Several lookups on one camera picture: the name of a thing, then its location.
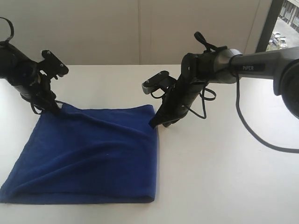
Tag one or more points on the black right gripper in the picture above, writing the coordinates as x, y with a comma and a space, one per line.
176, 104

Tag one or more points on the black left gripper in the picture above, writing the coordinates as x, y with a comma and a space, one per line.
36, 90

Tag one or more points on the blue towel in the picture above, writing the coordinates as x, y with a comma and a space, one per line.
87, 156

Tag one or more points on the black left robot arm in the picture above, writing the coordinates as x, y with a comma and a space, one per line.
13, 64

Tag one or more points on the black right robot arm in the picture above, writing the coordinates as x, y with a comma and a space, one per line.
225, 66

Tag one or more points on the black window frame post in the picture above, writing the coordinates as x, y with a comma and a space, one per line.
269, 25

